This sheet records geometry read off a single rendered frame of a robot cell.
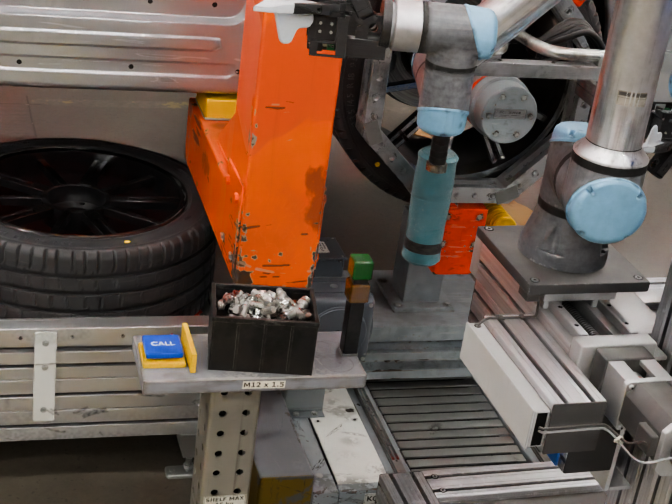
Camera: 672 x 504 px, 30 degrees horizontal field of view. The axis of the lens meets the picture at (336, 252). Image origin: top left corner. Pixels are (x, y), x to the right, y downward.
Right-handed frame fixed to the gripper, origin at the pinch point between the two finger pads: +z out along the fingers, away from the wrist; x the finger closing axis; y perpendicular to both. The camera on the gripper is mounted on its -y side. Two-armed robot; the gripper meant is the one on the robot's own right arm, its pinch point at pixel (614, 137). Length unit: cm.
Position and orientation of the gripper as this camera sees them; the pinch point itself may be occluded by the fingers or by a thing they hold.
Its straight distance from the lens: 275.1
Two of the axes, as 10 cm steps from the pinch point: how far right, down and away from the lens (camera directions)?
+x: 2.5, 4.6, -8.5
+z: -9.6, 0.0, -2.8
